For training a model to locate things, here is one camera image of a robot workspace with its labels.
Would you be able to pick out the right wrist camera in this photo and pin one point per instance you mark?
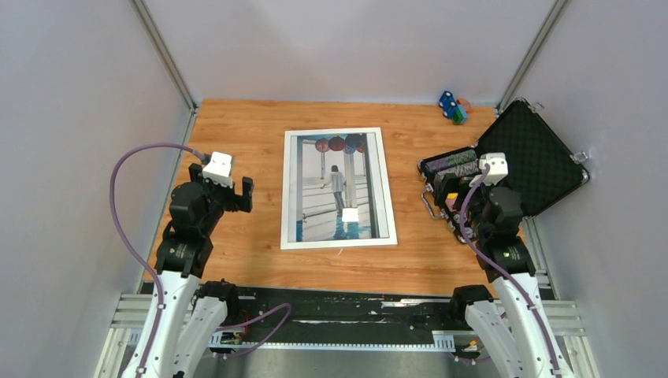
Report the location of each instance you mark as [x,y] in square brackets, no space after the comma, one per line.
[494,168]

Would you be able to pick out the poker chip tray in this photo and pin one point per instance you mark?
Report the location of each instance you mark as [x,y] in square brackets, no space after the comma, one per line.
[445,175]

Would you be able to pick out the black foam-lined case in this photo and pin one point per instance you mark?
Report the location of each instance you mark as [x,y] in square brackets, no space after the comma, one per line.
[541,167]

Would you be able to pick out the large printed photo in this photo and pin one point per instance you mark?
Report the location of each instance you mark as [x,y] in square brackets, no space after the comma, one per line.
[336,188]

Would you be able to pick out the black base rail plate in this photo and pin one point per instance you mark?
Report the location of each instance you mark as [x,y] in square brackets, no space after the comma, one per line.
[344,317]

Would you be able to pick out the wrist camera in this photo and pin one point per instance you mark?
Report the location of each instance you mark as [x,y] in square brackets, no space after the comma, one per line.
[219,170]
[494,168]

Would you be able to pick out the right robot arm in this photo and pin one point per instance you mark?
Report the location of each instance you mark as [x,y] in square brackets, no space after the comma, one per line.
[517,334]

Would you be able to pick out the colourful toy blocks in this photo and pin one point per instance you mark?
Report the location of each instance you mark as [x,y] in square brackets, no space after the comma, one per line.
[454,109]

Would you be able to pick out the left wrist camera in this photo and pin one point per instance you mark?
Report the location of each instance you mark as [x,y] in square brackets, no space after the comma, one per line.
[219,170]

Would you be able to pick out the light wooden picture frame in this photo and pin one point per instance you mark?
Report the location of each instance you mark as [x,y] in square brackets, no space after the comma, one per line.
[284,208]

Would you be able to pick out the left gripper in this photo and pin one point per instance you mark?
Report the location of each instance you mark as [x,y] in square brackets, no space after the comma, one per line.
[195,172]

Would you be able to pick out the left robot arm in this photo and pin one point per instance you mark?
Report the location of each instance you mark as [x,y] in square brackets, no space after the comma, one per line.
[184,312]

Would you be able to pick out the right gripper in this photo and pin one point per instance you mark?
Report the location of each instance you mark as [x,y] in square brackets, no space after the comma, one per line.
[482,187]

